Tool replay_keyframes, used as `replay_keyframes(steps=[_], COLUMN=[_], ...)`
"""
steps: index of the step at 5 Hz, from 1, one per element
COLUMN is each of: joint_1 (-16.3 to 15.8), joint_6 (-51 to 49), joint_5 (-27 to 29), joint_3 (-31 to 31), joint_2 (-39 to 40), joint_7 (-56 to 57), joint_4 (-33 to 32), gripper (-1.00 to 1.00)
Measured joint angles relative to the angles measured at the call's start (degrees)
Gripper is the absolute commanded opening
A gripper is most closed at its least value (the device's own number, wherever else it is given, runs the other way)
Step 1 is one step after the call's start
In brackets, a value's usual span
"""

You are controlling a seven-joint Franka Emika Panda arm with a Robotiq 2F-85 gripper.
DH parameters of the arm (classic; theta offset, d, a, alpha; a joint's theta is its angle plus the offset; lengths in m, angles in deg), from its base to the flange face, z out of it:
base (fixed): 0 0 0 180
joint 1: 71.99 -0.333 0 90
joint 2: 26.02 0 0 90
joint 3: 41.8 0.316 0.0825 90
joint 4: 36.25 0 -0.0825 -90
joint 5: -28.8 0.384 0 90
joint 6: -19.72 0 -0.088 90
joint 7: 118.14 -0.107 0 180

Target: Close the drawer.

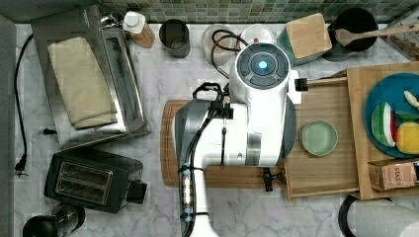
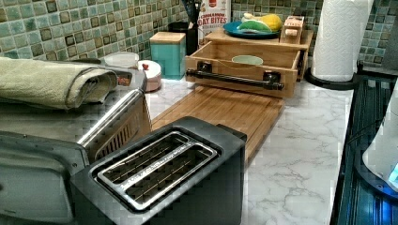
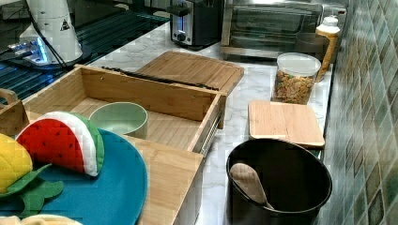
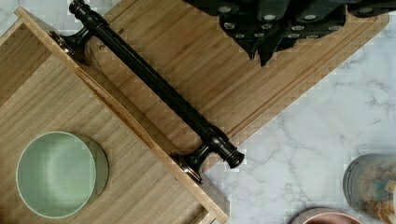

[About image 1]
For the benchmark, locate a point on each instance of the silver toaster oven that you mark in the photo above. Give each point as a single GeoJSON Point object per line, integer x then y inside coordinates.
{"type": "Point", "coordinates": [102, 29]}

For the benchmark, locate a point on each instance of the teal canister wooden lid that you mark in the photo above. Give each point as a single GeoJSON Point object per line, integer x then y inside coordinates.
{"type": "Point", "coordinates": [305, 39]}

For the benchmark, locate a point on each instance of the brown tea box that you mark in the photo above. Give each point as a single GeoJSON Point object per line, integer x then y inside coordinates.
{"type": "Point", "coordinates": [393, 174]}

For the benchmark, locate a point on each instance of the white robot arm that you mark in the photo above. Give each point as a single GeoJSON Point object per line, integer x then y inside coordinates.
{"type": "Point", "coordinates": [250, 123]}

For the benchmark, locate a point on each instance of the watermelon slice toy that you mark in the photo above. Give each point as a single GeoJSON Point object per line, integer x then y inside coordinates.
{"type": "Point", "coordinates": [383, 125]}

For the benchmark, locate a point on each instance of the grey cup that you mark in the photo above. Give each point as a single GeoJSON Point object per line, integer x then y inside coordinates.
{"type": "Point", "coordinates": [175, 36]}

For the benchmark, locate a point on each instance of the white lidded container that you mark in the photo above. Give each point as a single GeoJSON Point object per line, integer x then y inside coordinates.
{"type": "Point", "coordinates": [257, 33]}

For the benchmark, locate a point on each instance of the wooden drawer cabinet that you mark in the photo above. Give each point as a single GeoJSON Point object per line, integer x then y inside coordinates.
{"type": "Point", "coordinates": [360, 81]}

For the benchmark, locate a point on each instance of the wooden drawer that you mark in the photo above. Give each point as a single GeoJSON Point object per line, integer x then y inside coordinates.
{"type": "Point", "coordinates": [323, 159]}

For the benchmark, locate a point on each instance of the black paper towel base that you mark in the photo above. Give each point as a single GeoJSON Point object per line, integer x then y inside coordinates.
{"type": "Point", "coordinates": [344, 215]}

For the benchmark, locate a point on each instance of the clear glass jar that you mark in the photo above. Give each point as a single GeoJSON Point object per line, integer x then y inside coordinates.
{"type": "Point", "coordinates": [221, 53]}

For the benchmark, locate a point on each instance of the black two-slot toaster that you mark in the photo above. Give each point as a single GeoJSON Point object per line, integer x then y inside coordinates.
{"type": "Point", "coordinates": [95, 179]}

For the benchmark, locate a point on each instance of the yellow lemon toy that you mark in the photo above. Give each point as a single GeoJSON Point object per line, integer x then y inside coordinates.
{"type": "Point", "coordinates": [407, 138]}

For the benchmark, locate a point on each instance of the wooden cutting board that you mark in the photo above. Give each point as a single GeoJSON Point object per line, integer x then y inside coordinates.
{"type": "Point", "coordinates": [229, 177]}

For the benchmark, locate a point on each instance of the wooden spoon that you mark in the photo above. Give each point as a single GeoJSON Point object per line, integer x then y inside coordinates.
{"type": "Point", "coordinates": [345, 37]}

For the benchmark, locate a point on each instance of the black utensil holder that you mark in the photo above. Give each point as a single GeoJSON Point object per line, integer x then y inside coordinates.
{"type": "Point", "coordinates": [354, 20]}

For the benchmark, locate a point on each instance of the green ceramic bowl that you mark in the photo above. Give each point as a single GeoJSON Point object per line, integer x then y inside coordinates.
{"type": "Point", "coordinates": [318, 137]}

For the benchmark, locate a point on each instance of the black round grinder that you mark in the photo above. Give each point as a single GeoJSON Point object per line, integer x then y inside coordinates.
{"type": "Point", "coordinates": [62, 221]}

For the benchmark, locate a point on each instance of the beige folded towel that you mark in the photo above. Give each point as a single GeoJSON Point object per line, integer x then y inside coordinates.
{"type": "Point", "coordinates": [82, 84]}

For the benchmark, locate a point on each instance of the banana toy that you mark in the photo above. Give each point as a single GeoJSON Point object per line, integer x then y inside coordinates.
{"type": "Point", "coordinates": [411, 100]}

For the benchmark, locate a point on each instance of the white capped bottle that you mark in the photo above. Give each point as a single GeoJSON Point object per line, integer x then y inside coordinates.
{"type": "Point", "coordinates": [137, 28]}

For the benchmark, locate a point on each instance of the blue plate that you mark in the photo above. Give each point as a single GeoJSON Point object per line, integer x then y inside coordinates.
{"type": "Point", "coordinates": [391, 90]}

